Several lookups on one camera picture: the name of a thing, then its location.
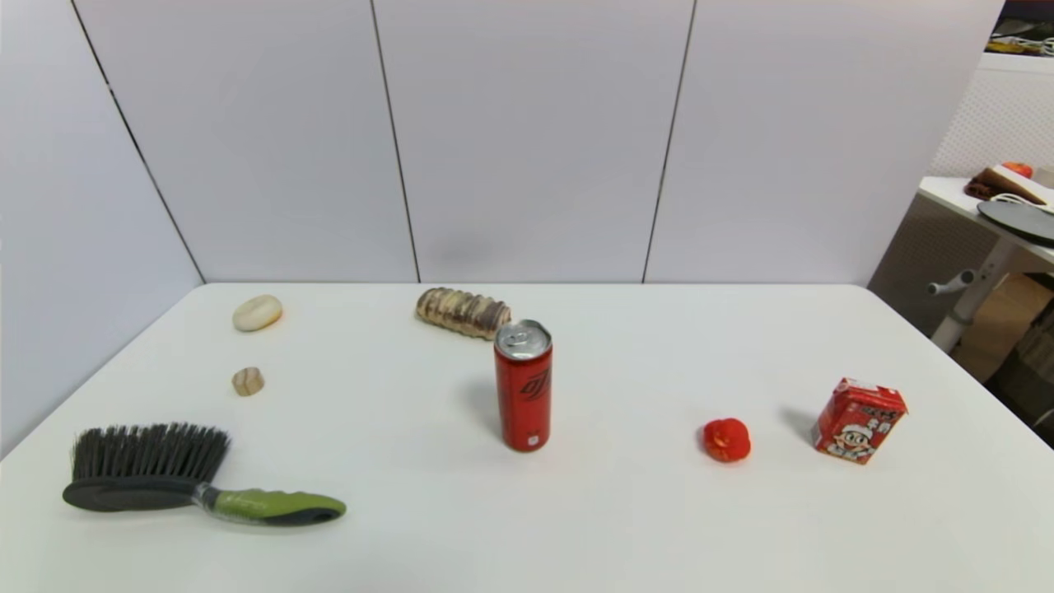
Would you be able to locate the brown cardboard box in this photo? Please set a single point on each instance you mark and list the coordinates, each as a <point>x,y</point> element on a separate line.
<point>1009,317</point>

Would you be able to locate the red soda can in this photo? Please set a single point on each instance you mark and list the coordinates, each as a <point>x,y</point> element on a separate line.
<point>524,395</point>

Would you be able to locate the cluttered shelf with yellow items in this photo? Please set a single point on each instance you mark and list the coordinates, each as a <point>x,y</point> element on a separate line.
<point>1025,37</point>

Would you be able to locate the black round disc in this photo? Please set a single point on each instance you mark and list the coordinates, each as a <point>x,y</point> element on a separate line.
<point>1021,221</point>

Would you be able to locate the red cartoon drink carton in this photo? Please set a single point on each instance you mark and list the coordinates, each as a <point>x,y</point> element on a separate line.
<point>858,422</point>

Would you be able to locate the small red fruit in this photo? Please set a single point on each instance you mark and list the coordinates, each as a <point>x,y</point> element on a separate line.
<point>1019,169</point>

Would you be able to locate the brown striped bread roll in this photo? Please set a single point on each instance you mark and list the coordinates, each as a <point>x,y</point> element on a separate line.
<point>461,311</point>

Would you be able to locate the red toy tomato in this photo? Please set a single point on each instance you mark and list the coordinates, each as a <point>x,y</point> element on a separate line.
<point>726,441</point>

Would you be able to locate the pale oval bun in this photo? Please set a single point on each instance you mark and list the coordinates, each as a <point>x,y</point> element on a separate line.
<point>257,313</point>

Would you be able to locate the white side table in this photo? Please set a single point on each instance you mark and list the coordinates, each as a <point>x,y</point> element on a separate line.
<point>980,284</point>

